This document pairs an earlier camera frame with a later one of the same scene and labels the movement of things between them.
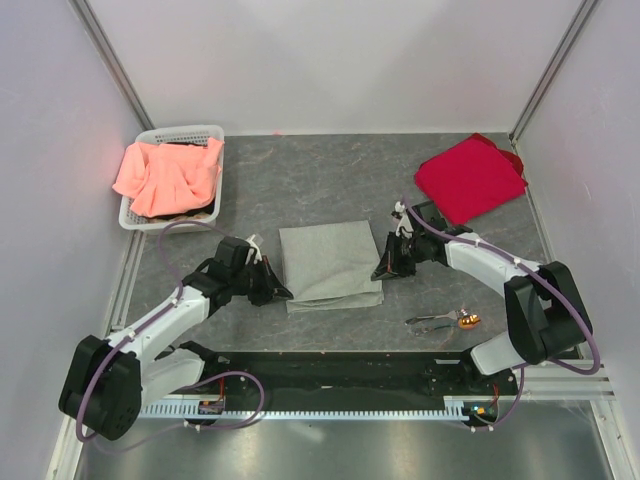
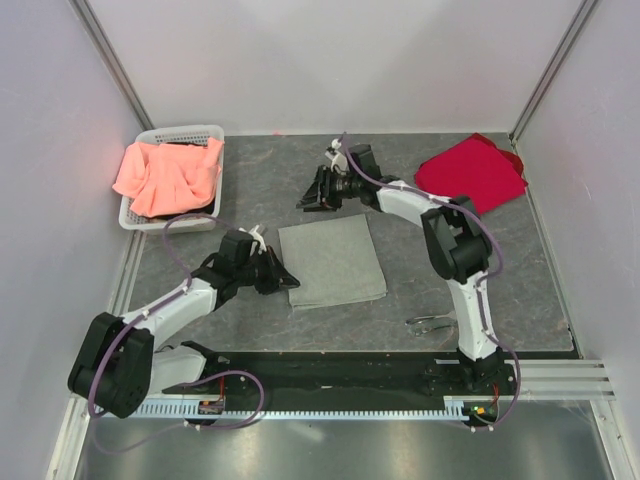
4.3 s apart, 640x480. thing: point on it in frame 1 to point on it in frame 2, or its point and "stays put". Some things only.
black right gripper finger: x=390 y=264 to x=317 y=198
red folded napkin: x=471 y=177 stays put
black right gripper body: x=411 y=253 to x=342 y=187
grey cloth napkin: x=330 y=266 stays put
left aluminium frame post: x=83 y=10 stays put
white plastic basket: x=204 y=218 stays put
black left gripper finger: x=277 y=289 to x=278 y=275
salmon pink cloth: x=167 y=178 stays put
